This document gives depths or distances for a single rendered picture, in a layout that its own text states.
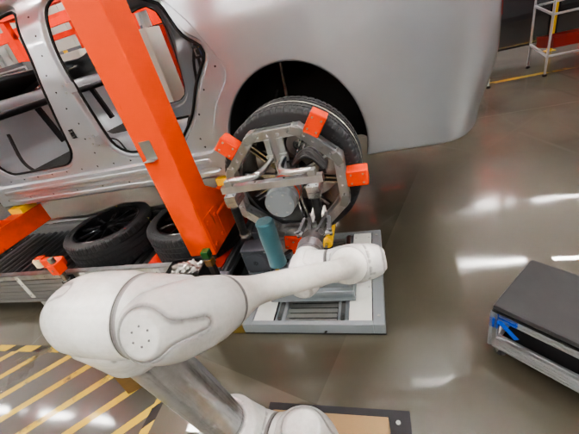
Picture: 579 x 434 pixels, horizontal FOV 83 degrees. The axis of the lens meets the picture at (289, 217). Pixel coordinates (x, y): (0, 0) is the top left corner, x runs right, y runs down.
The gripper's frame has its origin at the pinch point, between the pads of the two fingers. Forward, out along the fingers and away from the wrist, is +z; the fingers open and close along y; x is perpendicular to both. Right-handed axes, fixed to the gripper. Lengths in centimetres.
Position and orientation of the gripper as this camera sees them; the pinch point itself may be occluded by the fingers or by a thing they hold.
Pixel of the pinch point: (318, 213)
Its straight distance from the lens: 127.2
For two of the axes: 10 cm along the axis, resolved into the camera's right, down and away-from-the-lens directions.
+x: -2.4, -8.3, -5.0
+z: 2.0, -5.5, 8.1
